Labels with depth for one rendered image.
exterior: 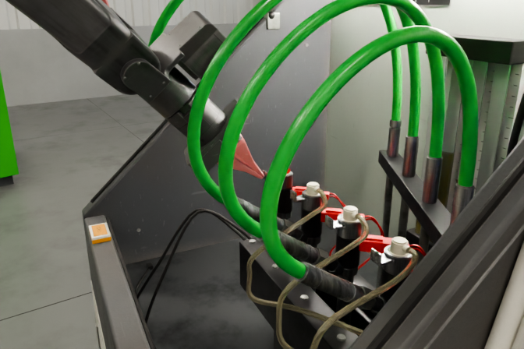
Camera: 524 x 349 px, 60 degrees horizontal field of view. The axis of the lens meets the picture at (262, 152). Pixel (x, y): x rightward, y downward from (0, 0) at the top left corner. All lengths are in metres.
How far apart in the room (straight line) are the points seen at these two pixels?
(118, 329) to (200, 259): 0.38
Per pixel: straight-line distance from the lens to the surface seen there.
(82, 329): 2.23
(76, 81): 7.11
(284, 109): 0.99
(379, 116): 0.91
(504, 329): 0.41
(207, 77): 0.48
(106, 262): 0.77
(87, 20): 0.48
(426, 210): 0.58
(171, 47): 0.56
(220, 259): 0.97
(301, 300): 0.60
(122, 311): 0.66
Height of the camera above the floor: 1.34
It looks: 18 degrees down
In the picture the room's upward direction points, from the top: straight up
